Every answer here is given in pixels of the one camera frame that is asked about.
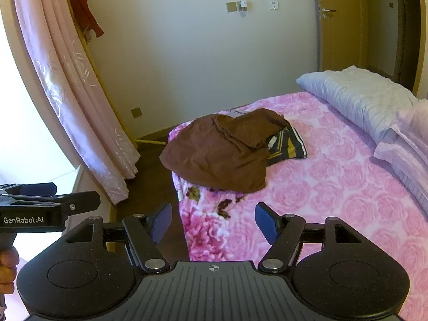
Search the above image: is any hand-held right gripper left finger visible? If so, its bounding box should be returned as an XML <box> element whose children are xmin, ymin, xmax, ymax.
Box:
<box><xmin>63</xmin><ymin>202</ymin><xmax>173</xmax><ymax>272</ymax></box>

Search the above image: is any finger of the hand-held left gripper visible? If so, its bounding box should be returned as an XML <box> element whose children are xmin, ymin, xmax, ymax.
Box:
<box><xmin>0</xmin><ymin>182</ymin><xmax>57</xmax><ymax>197</ymax></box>
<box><xmin>0</xmin><ymin>191</ymin><xmax>101</xmax><ymax>223</ymax></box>

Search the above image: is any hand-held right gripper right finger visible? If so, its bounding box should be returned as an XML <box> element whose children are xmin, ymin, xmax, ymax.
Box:
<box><xmin>255</xmin><ymin>202</ymin><xmax>366</xmax><ymax>272</ymax></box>

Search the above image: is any brown long-sleeved shirt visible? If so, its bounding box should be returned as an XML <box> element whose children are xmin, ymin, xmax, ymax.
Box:
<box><xmin>160</xmin><ymin>108</ymin><xmax>291</xmax><ymax>193</ymax></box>

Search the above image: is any person's left hand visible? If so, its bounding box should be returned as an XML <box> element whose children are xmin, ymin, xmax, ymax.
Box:
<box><xmin>0</xmin><ymin>247</ymin><xmax>20</xmax><ymax>295</ymax></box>

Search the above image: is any pink floral blanket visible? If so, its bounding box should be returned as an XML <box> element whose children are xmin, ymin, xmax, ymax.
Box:
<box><xmin>168</xmin><ymin>90</ymin><xmax>428</xmax><ymax>263</ymax></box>

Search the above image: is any striped dark garment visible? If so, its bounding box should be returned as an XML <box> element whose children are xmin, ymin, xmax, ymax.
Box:
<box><xmin>266</xmin><ymin>128</ymin><xmax>308</xmax><ymax>167</ymax></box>

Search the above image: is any pink curtain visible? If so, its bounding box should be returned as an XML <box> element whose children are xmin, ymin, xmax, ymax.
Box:
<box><xmin>12</xmin><ymin>0</ymin><xmax>141</xmax><ymax>204</ymax></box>

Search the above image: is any grey quilt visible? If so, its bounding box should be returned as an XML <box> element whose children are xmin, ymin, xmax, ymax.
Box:
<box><xmin>296</xmin><ymin>66</ymin><xmax>418</xmax><ymax>145</ymax></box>

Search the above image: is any folded lilac blanket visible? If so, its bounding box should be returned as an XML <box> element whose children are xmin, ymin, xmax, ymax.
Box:
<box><xmin>373</xmin><ymin>98</ymin><xmax>428</xmax><ymax>215</ymax></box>

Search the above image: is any red hanging garment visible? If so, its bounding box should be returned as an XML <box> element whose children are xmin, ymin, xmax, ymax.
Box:
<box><xmin>68</xmin><ymin>0</ymin><xmax>105</xmax><ymax>39</ymax></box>

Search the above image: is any wooden door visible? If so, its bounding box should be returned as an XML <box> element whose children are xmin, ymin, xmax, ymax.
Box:
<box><xmin>312</xmin><ymin>0</ymin><xmax>368</xmax><ymax>73</ymax></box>

